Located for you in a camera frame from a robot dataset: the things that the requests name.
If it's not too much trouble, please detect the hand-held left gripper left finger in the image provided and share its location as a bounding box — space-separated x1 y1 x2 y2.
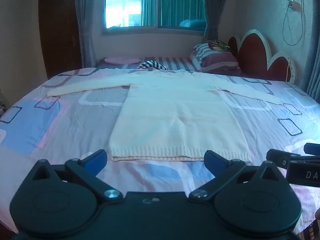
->
31 149 123 204

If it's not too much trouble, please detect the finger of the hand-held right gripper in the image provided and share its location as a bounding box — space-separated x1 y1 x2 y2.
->
303 142 320 156
266 149 320 168

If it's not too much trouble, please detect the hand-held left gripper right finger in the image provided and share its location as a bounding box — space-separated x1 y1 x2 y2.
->
189 150 288 203

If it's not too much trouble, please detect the cream knit sweater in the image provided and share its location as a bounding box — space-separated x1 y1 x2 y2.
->
47 70 283 165

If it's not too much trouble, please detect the patterned pastel bedspread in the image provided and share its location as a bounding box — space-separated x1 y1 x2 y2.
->
0 67 320 233

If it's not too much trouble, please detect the grey curtain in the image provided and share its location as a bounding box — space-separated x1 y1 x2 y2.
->
300 0 320 98
201 0 220 47
74 0 97 68

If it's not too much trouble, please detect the striped bed sheet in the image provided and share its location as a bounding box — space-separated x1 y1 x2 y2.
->
96 56 248 77

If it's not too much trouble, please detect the pink pillow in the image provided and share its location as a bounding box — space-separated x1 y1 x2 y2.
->
104 56 142 65

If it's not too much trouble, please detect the red and white headboard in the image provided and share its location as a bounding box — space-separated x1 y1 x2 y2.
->
227 29 296 82

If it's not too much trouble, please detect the striped garment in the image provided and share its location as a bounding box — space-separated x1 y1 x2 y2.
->
137 60 168 71

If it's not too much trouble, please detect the brown wooden wardrobe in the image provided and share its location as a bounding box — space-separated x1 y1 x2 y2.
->
38 0 83 79

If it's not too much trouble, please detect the window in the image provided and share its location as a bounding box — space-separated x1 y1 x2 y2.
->
101 0 209 37

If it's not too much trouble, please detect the white charging cable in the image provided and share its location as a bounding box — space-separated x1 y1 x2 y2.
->
285 51 293 82

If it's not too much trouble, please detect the hanging wall cable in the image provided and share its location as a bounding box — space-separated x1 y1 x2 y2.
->
282 0 307 47

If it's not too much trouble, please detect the wall socket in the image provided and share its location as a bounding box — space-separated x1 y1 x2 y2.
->
287 0 302 12

